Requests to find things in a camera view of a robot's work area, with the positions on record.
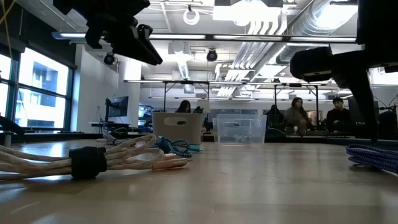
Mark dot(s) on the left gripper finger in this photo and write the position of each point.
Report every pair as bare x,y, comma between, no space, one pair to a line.
144,46

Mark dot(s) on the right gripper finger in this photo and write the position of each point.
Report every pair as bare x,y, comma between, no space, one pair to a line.
360,105

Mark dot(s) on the black monitor on arm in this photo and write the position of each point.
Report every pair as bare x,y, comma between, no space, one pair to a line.
118,106

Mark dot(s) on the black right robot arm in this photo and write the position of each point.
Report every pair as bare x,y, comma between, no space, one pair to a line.
379,18

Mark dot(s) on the person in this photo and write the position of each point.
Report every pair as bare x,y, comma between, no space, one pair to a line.
184,106
338,116
297,115

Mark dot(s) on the long ceiling light bar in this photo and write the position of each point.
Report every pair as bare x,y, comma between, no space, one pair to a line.
177,36

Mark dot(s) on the black hanging spotlight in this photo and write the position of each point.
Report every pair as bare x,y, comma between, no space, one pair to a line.
212,55
109,58

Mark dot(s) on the dark office chair back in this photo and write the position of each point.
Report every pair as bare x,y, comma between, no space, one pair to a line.
275,135

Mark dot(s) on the opaque grey-white plastic bin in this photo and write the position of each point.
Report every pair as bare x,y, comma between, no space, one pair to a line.
192,127

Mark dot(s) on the clear plastic bin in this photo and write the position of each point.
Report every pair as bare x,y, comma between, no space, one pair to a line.
224,130

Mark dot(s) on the silver ceiling duct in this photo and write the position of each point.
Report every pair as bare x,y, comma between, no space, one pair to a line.
311,18

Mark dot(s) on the black background workstation frame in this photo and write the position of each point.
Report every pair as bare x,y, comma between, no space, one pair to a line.
186,82

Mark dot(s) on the black aluminium table frame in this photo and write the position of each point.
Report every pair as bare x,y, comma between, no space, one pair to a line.
62,136

